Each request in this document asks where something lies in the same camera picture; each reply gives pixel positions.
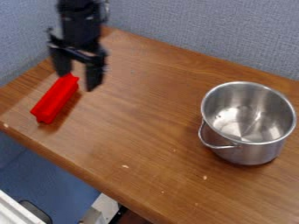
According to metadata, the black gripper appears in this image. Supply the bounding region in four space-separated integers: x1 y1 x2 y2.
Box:
47 0 108 92

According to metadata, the red rectangular block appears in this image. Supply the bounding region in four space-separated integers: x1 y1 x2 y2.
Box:
30 73 80 124

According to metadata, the stainless steel pot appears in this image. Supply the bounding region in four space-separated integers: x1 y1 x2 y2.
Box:
199 81 296 165

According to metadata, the white ridged object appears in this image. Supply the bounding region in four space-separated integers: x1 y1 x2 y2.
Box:
0 190 48 224

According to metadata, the white table bracket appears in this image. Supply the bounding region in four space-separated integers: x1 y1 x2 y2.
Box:
79 193 119 224

